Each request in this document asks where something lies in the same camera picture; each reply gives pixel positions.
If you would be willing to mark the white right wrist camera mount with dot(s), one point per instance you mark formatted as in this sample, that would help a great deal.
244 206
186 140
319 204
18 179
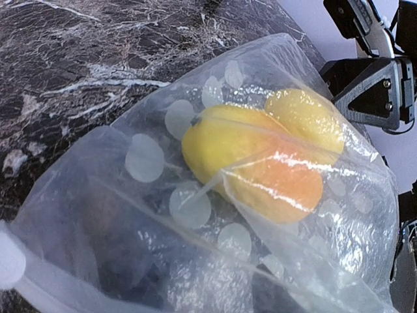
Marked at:
374 37

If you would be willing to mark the clear zip top bag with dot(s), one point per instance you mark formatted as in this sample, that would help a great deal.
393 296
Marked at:
120 223

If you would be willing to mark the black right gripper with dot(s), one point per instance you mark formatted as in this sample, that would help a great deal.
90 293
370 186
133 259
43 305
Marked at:
372 91

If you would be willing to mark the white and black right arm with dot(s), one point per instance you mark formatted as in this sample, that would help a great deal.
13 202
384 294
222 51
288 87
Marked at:
403 29

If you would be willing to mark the orange yellow fake mango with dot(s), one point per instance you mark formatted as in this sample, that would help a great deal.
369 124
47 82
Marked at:
257 162

